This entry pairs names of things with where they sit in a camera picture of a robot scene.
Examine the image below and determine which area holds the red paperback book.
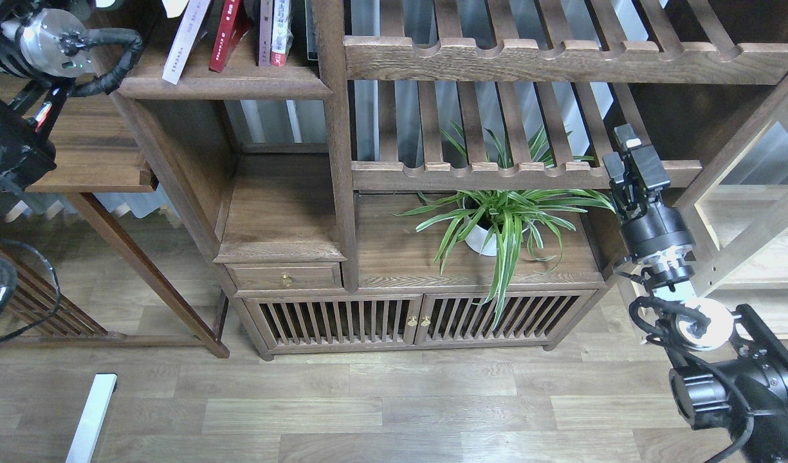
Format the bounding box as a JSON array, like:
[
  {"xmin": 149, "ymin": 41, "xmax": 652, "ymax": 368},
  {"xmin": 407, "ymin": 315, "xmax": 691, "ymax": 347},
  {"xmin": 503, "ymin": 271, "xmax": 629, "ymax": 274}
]
[{"xmin": 208, "ymin": 1, "xmax": 253, "ymax": 73}]

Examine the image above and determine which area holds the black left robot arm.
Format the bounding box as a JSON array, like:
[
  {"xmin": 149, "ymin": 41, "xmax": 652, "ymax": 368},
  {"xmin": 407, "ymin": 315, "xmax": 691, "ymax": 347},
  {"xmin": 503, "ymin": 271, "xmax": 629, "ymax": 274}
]
[{"xmin": 0, "ymin": 1, "xmax": 143, "ymax": 194}]

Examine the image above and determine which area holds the dark green upright book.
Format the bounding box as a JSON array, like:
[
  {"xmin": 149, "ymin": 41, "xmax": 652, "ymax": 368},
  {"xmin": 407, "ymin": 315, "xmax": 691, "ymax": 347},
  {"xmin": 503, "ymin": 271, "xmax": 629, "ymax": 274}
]
[{"xmin": 304, "ymin": 0, "xmax": 319, "ymax": 62}]

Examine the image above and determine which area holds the dark slatted wooden rack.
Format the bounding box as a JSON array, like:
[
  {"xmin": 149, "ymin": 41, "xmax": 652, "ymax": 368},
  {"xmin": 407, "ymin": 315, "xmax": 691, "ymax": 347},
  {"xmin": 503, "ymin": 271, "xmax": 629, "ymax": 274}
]
[{"xmin": 0, "ymin": 237, "xmax": 130, "ymax": 348}]

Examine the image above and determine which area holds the brass drawer knob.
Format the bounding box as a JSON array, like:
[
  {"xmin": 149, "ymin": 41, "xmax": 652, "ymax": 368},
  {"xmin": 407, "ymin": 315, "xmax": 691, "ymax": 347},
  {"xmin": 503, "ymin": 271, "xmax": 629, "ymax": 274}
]
[{"xmin": 280, "ymin": 273, "xmax": 294, "ymax": 287}]

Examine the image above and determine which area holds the green spider plant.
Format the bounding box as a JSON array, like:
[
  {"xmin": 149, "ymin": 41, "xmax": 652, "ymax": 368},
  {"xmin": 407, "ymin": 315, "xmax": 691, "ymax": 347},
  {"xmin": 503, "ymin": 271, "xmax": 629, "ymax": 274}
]
[{"xmin": 391, "ymin": 122, "xmax": 619, "ymax": 331}]

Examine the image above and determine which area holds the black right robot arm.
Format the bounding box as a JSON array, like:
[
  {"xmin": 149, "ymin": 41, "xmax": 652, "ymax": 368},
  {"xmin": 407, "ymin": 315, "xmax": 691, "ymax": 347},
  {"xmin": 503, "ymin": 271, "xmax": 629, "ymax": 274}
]
[{"xmin": 603, "ymin": 124, "xmax": 788, "ymax": 462}]

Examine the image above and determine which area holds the yellow green paperback book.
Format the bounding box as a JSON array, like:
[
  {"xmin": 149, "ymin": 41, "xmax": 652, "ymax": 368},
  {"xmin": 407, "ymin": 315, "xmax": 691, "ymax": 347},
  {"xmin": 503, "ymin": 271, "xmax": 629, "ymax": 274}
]
[{"xmin": 161, "ymin": 0, "xmax": 190, "ymax": 19}]

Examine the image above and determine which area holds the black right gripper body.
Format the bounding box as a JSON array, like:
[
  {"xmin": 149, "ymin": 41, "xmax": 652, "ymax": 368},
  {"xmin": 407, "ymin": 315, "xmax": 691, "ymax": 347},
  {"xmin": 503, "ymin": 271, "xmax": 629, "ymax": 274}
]
[{"xmin": 609, "ymin": 145, "xmax": 670, "ymax": 223}]

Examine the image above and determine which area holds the red white upright book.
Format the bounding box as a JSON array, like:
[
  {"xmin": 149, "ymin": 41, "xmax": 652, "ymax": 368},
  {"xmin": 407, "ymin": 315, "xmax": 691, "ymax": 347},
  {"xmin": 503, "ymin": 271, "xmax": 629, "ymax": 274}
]
[{"xmin": 270, "ymin": 0, "xmax": 293, "ymax": 67}]

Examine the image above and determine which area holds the white paperback book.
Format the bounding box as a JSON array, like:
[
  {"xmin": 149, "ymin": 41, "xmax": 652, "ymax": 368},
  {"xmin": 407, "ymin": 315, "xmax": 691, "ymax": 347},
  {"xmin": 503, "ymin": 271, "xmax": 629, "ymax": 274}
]
[{"xmin": 162, "ymin": 1, "xmax": 212, "ymax": 85}]

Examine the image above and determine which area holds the light wooden shelf frame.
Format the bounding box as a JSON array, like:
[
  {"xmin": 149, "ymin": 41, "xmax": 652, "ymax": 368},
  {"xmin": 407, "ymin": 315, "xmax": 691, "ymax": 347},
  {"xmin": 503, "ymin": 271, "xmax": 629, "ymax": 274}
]
[{"xmin": 630, "ymin": 83, "xmax": 788, "ymax": 339}]

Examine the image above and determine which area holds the dark maroon upright book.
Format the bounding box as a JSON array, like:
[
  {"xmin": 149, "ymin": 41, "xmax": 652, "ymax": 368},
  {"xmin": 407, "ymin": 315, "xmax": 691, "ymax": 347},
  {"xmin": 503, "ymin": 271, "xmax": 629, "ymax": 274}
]
[{"xmin": 255, "ymin": 0, "xmax": 274, "ymax": 67}]

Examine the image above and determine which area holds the dark wooden bookshelf cabinet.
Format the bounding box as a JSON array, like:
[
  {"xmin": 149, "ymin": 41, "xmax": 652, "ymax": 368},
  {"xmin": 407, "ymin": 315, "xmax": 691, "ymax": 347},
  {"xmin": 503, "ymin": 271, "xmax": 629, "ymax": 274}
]
[{"xmin": 89, "ymin": 1, "xmax": 788, "ymax": 359}]

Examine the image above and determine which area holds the white plant pot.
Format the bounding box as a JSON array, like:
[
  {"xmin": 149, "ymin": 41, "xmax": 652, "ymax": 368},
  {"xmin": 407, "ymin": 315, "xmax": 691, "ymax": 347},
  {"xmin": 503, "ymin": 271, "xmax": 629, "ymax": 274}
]
[{"xmin": 464, "ymin": 212, "xmax": 499, "ymax": 256}]

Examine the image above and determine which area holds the white metal leg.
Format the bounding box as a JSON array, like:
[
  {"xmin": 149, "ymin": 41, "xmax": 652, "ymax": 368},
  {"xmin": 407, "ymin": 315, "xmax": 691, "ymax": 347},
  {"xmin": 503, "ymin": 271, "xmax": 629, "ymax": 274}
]
[{"xmin": 65, "ymin": 372, "xmax": 118, "ymax": 462}]

